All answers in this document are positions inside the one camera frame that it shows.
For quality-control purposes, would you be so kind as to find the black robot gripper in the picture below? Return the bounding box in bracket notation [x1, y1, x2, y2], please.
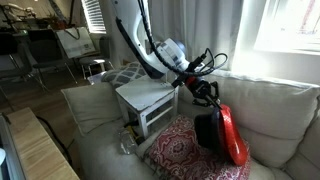
[185, 76, 221, 108]

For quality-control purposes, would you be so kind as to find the red sequin hat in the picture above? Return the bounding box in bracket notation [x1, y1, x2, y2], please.
[219, 104, 248, 166]

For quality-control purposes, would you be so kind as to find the dark grey fedora hat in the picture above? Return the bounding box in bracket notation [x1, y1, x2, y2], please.
[194, 113, 221, 153]

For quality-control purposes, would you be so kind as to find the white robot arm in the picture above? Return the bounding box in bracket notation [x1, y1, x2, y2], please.
[111, 0, 220, 108]

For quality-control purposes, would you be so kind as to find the cream fabric sofa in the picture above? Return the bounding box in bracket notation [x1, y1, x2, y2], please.
[63, 64, 320, 180]

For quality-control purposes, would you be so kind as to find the yellow black object under chair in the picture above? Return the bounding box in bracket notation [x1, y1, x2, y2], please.
[124, 121, 145, 145]

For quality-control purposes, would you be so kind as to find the white curtain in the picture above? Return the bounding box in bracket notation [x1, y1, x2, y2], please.
[146, 0, 320, 84]

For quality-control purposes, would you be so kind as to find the red patterned folded blanket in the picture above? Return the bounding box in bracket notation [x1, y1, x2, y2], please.
[148, 116, 251, 180]

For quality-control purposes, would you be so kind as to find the grey white patterned pillow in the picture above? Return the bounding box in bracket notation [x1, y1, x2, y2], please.
[101, 62, 146, 88]

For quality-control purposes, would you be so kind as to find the clear plastic water bottle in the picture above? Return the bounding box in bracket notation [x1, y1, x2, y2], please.
[119, 128, 137, 155]

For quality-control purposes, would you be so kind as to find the white tote bag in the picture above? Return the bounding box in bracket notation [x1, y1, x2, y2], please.
[56, 27, 95, 58]

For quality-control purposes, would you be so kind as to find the light wooden table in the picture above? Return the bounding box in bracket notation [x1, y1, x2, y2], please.
[8, 108, 80, 180]

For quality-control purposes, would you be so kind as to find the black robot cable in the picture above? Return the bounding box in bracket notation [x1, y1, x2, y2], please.
[137, 0, 229, 89]

